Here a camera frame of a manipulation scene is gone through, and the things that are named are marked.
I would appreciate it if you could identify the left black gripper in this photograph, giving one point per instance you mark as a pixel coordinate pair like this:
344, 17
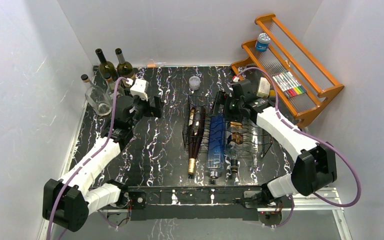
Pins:
155, 111

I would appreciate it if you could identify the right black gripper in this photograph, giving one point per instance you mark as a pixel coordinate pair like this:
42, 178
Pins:
221, 98

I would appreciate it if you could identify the green silver-foil wine bottle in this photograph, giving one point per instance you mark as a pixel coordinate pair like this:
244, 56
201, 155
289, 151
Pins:
124, 68

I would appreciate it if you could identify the clear bottle white gold label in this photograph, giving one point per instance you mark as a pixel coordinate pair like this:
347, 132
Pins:
96, 97

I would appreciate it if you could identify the dark green white-label wine bottle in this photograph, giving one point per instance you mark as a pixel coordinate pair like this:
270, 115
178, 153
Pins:
106, 67

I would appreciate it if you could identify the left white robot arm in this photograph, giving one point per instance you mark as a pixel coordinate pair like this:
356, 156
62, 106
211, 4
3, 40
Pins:
89, 169

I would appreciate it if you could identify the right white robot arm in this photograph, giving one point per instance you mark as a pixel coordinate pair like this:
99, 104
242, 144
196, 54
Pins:
314, 163

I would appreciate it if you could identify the dark red gold-foil wine bottle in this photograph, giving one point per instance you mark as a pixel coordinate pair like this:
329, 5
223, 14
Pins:
195, 132

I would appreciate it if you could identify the clear bottle black gold label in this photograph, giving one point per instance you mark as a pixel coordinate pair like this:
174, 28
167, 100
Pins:
236, 146

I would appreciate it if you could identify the blue clear glass bottle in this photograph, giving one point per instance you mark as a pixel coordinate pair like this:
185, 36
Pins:
216, 146

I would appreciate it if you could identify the orange wooden shelf rack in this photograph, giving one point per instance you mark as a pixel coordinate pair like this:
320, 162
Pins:
287, 53

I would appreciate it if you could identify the small clear plastic cup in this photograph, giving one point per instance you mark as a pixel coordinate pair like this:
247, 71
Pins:
194, 83

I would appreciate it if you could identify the white small box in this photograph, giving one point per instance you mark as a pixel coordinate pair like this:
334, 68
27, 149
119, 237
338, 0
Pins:
264, 87

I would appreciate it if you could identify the yellow black small item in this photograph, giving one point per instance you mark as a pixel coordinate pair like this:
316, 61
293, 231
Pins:
272, 93

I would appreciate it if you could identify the blue white lidded jar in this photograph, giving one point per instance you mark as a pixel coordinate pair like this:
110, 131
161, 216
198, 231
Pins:
262, 43

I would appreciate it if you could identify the pack of coloured markers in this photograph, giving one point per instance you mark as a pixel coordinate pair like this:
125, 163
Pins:
288, 84

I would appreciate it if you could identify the black wire wine rack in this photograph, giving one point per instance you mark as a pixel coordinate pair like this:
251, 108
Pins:
206, 101

